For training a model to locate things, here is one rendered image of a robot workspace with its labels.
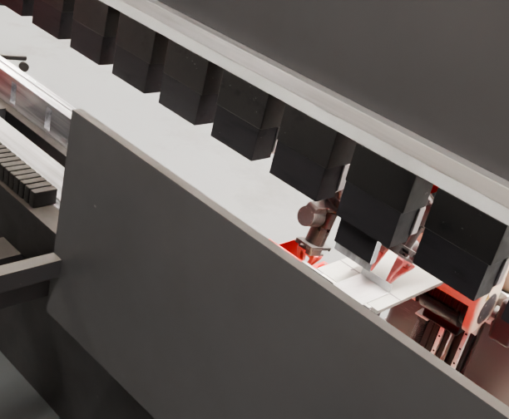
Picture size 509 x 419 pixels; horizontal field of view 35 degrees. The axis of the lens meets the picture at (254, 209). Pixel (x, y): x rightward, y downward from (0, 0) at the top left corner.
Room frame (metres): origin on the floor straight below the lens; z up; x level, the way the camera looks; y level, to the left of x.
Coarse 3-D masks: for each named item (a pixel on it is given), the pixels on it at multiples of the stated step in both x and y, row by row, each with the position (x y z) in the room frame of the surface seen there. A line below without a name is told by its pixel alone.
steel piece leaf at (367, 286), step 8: (368, 272) 1.60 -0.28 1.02; (344, 280) 1.56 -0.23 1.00; (352, 280) 1.57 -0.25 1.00; (360, 280) 1.58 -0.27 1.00; (368, 280) 1.59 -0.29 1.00; (376, 280) 1.58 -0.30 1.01; (384, 280) 1.57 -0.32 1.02; (344, 288) 1.53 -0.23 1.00; (352, 288) 1.53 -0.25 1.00; (360, 288) 1.54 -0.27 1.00; (368, 288) 1.55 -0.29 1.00; (376, 288) 1.56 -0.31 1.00; (384, 288) 1.57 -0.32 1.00; (352, 296) 1.50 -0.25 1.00; (360, 296) 1.51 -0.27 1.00; (368, 296) 1.52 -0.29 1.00; (376, 296) 1.53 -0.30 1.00
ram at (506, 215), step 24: (120, 0) 2.03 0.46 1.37; (144, 24) 1.96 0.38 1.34; (192, 48) 1.84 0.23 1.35; (240, 72) 1.74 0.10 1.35; (288, 96) 1.64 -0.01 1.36; (336, 120) 1.56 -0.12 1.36; (384, 144) 1.48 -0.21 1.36; (408, 168) 1.44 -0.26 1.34; (432, 168) 1.41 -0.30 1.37; (456, 192) 1.37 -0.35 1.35; (504, 216) 1.30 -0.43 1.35
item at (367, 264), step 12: (348, 228) 1.53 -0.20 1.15; (336, 240) 1.54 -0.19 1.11; (348, 240) 1.52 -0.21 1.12; (360, 240) 1.50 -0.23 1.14; (372, 240) 1.49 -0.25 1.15; (348, 252) 1.52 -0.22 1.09; (360, 252) 1.50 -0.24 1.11; (372, 252) 1.48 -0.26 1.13; (360, 264) 1.50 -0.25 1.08; (372, 264) 1.49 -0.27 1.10
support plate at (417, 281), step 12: (336, 264) 1.63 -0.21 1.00; (348, 264) 1.64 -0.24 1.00; (384, 264) 1.68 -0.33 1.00; (336, 276) 1.57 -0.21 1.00; (348, 276) 1.59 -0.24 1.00; (384, 276) 1.63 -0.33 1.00; (408, 276) 1.66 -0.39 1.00; (420, 276) 1.67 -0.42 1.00; (432, 276) 1.69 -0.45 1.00; (396, 288) 1.59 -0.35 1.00; (408, 288) 1.60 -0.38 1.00; (420, 288) 1.61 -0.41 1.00; (384, 300) 1.52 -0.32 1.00; (396, 300) 1.54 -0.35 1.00
